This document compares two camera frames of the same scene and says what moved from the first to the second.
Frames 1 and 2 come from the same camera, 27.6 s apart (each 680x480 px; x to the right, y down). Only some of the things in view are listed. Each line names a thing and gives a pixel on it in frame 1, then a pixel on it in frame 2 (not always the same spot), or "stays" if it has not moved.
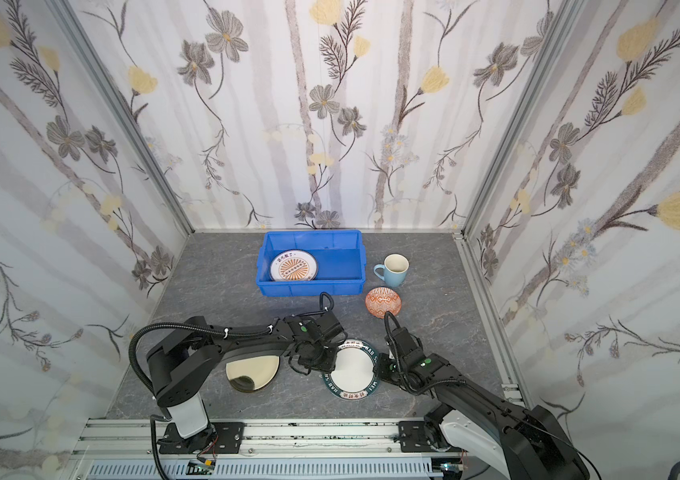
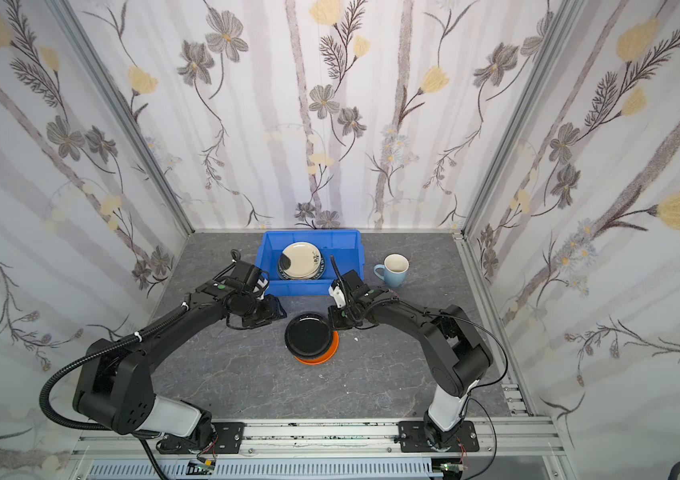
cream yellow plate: [252, 374] → [304, 259]
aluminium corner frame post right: [519, 115] stays
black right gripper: [390, 366] → [340, 315]
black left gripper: [317, 354] → [265, 309]
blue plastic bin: [340, 256] stays
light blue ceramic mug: [396, 266] stays
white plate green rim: [353, 377] → [301, 261]
